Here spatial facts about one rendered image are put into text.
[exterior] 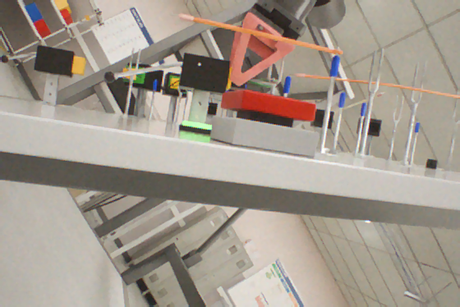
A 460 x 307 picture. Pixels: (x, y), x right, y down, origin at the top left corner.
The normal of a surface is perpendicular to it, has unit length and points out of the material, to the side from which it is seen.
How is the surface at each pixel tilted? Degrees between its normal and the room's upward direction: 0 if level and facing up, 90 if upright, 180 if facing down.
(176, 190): 90
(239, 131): 90
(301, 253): 90
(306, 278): 90
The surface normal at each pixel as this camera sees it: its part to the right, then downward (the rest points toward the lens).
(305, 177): 0.29, 0.10
